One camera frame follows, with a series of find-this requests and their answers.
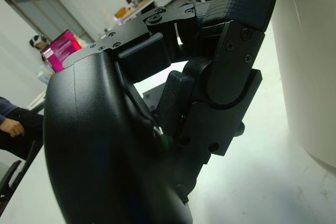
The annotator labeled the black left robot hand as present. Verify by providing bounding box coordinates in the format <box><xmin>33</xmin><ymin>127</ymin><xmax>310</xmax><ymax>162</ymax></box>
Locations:
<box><xmin>43</xmin><ymin>0</ymin><xmax>282</xmax><ymax>224</ymax></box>

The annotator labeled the cream white toaster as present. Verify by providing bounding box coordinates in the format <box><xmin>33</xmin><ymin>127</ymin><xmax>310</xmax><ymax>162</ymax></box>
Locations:
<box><xmin>269</xmin><ymin>0</ymin><xmax>336</xmax><ymax>176</ymax></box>

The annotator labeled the person in dark clothes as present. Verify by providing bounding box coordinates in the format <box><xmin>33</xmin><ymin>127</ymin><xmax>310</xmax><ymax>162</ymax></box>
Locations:
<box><xmin>0</xmin><ymin>95</ymin><xmax>45</xmax><ymax>161</ymax></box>

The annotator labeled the black office chair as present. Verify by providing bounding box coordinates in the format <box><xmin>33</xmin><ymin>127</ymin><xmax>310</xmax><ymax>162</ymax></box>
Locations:
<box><xmin>0</xmin><ymin>140</ymin><xmax>44</xmax><ymax>205</ymax></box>

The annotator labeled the person wearing VR headset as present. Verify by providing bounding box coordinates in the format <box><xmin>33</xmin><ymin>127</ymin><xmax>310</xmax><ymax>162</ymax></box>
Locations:
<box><xmin>28</xmin><ymin>34</ymin><xmax>52</xmax><ymax>52</ymax></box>

